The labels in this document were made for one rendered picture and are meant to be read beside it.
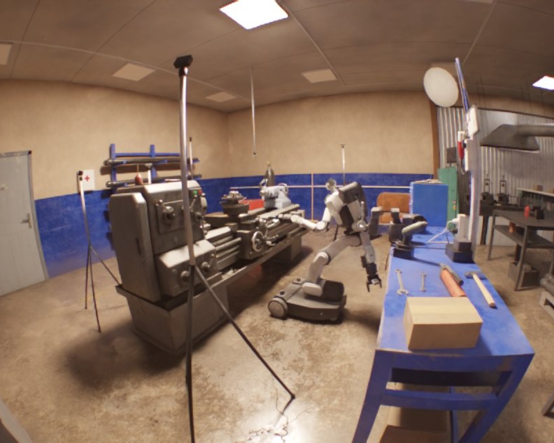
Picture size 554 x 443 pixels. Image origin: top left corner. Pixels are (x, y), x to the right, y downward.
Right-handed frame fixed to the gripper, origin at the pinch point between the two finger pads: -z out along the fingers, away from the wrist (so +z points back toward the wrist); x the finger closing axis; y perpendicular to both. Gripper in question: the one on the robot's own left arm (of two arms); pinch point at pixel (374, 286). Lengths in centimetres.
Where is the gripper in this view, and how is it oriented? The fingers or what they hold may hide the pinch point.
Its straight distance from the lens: 202.9
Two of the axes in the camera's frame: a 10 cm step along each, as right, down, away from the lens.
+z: -2.1, -9.7, 0.8
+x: -9.8, 2.1, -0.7
